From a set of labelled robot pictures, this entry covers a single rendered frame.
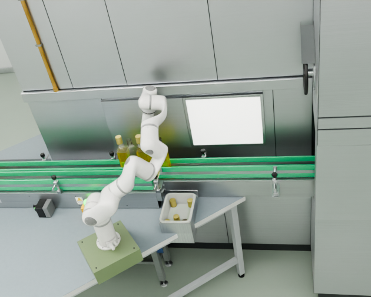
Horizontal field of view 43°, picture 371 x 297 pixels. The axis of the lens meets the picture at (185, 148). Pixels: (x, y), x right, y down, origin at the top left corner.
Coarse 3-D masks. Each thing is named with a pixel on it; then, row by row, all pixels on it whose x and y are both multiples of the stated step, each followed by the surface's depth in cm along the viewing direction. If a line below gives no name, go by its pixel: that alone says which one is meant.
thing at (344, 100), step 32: (320, 0) 173; (352, 0) 170; (320, 32) 180; (352, 32) 178; (320, 64) 188; (352, 64) 186; (320, 96) 197; (352, 96) 195; (320, 128) 208; (352, 128) 205
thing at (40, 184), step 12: (0, 180) 277; (12, 180) 275; (24, 180) 274; (36, 180) 272; (48, 180) 270; (60, 180) 269; (72, 180) 267; (84, 180) 266; (96, 180) 264; (108, 180) 262; (144, 180) 258
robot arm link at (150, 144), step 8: (144, 128) 219; (152, 128) 218; (144, 136) 216; (152, 136) 216; (144, 144) 214; (152, 144) 214; (160, 144) 218; (144, 152) 217; (152, 152) 216; (160, 152) 218; (152, 160) 223; (160, 160) 220; (152, 176) 219
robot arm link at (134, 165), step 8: (128, 160) 212; (136, 160) 212; (144, 160) 217; (128, 168) 210; (136, 168) 211; (144, 168) 215; (152, 168) 219; (120, 176) 215; (128, 176) 210; (144, 176) 217; (120, 184) 214; (128, 184) 212; (128, 192) 217
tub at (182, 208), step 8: (168, 200) 264; (176, 200) 265; (184, 200) 264; (168, 208) 262; (176, 208) 264; (184, 208) 262; (192, 208) 251; (160, 216) 250; (168, 216) 259; (184, 216) 257
